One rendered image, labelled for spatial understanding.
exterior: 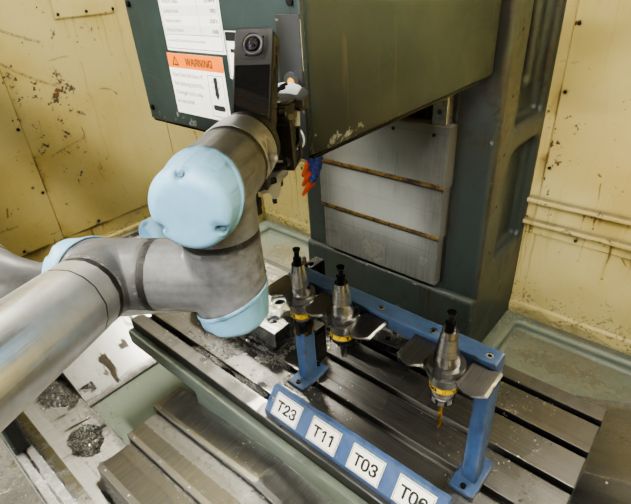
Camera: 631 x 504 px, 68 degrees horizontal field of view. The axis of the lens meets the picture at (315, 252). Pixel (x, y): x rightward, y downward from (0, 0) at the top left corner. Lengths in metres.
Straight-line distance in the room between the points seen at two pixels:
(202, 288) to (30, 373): 0.16
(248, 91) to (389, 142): 0.92
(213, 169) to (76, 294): 0.16
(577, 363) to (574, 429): 0.67
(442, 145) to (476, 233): 0.28
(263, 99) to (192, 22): 0.35
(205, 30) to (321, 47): 0.22
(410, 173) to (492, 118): 0.27
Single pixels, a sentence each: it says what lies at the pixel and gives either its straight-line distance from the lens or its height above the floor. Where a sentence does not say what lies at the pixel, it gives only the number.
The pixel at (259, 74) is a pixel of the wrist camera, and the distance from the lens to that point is 0.55.
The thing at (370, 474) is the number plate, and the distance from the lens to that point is 1.04.
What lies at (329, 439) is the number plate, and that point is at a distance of 1.08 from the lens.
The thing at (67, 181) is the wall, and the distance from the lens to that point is 1.99.
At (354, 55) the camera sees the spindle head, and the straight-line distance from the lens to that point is 0.78.
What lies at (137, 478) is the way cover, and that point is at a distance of 1.41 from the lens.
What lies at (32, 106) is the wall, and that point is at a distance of 1.91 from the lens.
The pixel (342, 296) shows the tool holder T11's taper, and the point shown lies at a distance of 0.88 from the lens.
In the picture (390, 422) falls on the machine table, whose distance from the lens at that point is 1.15.
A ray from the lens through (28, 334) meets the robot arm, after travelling 0.40.
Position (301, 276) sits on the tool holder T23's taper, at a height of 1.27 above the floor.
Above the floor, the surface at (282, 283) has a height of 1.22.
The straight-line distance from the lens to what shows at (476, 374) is 0.83.
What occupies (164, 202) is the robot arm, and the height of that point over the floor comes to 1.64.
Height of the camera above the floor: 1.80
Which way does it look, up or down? 31 degrees down
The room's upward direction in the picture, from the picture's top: 4 degrees counter-clockwise
